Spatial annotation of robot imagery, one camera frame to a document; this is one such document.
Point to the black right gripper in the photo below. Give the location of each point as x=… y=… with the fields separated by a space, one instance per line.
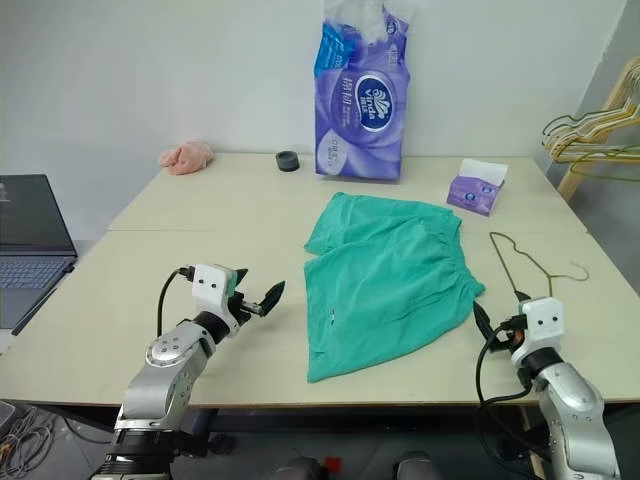
x=510 y=332

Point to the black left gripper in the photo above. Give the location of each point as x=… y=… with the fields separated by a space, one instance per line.
x=245 y=307

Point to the green shorts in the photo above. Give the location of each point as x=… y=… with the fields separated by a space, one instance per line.
x=385 y=270

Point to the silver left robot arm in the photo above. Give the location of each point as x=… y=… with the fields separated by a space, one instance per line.
x=167 y=370

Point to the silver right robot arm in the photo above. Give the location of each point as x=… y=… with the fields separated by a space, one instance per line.
x=575 y=415

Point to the small purple tissue box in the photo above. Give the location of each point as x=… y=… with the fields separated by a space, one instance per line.
x=475 y=192

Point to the pink cloth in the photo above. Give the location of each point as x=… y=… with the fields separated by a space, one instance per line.
x=186 y=157

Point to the small red object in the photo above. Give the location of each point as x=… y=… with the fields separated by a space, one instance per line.
x=333 y=465

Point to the large purple tissue pack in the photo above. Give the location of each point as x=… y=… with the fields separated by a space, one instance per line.
x=360 y=100

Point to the grey laptop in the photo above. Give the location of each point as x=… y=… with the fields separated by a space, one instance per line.
x=30 y=235

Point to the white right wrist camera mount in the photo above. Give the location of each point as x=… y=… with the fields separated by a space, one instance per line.
x=542 y=325

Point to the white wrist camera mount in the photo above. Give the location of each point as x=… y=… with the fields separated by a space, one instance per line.
x=542 y=325
x=212 y=290

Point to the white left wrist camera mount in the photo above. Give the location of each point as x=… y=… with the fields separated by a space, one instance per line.
x=212 y=290

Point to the black table frame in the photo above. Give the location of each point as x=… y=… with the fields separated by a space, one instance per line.
x=207 y=430

